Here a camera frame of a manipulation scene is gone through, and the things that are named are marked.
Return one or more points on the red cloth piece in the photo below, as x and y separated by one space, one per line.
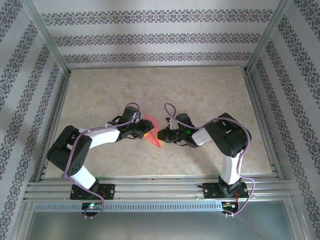
156 142

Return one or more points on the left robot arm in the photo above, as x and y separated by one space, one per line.
72 155

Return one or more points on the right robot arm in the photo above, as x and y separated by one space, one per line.
230 140

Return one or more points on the grey metal panel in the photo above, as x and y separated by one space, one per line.
160 226

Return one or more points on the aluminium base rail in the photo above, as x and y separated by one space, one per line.
160 187

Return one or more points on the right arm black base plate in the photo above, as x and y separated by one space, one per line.
211 191

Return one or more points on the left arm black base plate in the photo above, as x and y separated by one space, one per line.
108 191

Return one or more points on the left aluminium side rail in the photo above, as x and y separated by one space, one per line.
56 112

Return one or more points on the aluminium side rail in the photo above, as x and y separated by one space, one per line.
56 112
262 112

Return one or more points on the right aluminium side rail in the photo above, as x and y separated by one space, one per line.
262 112

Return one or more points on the left aluminium frame post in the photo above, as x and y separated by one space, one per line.
47 37

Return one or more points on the aluminium frame post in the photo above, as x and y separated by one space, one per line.
268 37
47 37

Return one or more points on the right aluminium frame post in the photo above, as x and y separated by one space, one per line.
268 37

